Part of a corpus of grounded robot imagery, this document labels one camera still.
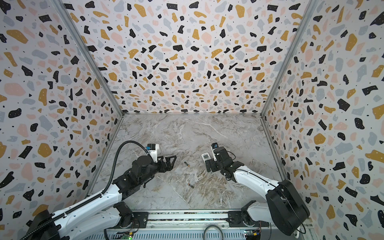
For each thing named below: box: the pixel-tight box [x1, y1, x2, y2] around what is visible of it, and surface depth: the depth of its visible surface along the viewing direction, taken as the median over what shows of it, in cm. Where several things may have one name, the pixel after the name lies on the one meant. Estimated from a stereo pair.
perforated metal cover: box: [86, 231, 246, 240], surface depth 72 cm
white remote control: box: [201, 152, 211, 164], surface depth 97 cm
